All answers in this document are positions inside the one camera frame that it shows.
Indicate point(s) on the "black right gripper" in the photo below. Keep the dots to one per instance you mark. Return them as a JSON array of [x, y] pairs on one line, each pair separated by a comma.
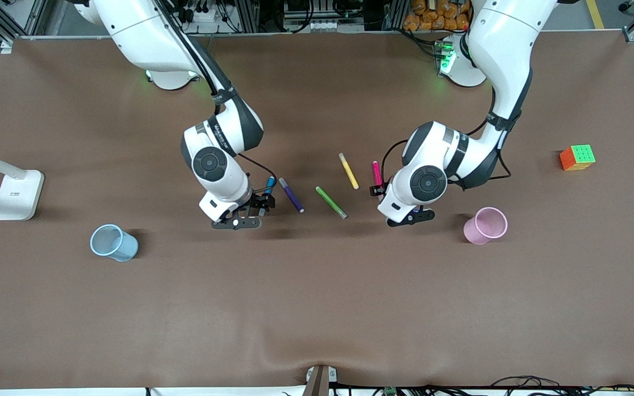
[[258, 202]]

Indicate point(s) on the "blue marker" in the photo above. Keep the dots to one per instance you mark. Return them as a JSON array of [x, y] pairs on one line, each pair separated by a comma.
[[270, 184]]

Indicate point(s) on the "pink marker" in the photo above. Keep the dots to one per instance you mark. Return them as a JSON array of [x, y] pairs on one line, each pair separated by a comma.
[[376, 171]]

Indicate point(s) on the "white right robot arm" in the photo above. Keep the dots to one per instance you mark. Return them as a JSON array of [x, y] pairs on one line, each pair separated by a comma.
[[218, 165]]

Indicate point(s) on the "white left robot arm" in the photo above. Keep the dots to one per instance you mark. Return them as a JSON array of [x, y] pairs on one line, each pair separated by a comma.
[[504, 44]]

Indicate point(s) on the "purple marker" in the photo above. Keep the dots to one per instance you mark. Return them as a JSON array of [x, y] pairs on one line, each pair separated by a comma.
[[291, 196]]

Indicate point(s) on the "green marker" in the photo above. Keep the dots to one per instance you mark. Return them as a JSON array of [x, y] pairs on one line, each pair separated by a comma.
[[331, 202]]

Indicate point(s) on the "yellow marker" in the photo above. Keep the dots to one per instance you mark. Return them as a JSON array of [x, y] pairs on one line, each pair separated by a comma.
[[348, 171]]

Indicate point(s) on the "brown table mat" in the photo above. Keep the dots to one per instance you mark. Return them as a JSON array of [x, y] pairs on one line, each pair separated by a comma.
[[317, 302]]

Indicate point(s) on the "pink mesh cup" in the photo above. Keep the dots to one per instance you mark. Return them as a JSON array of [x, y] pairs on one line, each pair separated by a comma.
[[474, 232]]

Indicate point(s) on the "small white power strip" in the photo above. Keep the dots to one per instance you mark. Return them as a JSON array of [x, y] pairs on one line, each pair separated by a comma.
[[327, 26]]

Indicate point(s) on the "light blue mesh cup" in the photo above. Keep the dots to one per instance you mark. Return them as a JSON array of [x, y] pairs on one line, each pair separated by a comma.
[[123, 250]]

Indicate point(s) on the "small green circuit board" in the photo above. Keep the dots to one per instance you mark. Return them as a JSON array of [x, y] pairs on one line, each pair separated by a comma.
[[390, 391]]

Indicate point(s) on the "white power strip with plugs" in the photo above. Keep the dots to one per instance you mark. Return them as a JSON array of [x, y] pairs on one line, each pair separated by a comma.
[[204, 14]]

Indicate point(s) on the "pile of orange objects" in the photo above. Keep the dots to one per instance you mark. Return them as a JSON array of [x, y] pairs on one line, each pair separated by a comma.
[[432, 16]]

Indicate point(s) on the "multicoloured puzzle cube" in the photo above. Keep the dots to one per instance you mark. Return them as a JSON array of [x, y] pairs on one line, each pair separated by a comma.
[[577, 158]]

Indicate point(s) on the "white desk lamp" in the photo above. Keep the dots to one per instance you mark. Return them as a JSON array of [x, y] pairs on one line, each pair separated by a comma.
[[17, 195]]

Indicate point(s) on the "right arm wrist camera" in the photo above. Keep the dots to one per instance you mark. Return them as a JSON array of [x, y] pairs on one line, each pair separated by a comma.
[[234, 224]]

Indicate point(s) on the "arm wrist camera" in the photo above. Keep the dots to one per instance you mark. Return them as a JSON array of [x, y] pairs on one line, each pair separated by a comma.
[[424, 215], [234, 224]]

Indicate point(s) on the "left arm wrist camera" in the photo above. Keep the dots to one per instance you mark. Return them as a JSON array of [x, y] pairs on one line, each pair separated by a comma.
[[424, 215]]

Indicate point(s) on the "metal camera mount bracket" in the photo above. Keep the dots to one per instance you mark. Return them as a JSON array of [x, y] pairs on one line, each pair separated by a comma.
[[320, 380]]

